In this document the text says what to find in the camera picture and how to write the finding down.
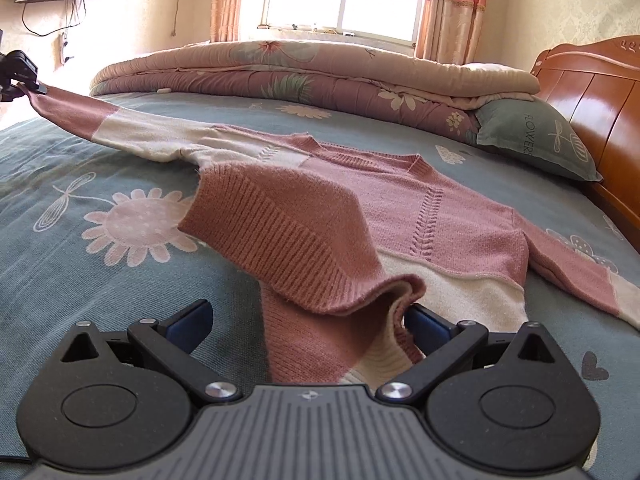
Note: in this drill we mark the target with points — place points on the white wall power strip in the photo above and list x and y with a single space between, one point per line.
63 50

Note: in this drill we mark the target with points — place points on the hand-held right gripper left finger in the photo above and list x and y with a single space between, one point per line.
190 329

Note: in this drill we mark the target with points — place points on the pink and cream knit sweater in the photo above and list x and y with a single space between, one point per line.
350 200

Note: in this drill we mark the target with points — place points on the grey-blue pillow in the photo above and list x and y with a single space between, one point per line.
535 140

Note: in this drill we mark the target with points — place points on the pink floral curtain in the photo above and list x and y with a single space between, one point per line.
450 5
227 0

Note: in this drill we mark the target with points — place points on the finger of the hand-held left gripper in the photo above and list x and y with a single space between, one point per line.
17 67

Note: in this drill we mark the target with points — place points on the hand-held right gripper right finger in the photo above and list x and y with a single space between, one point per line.
430 332

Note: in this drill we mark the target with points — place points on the wooden bed headboard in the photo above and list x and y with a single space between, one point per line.
595 105

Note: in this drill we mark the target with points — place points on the folded pink floral quilt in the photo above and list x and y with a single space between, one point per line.
300 75

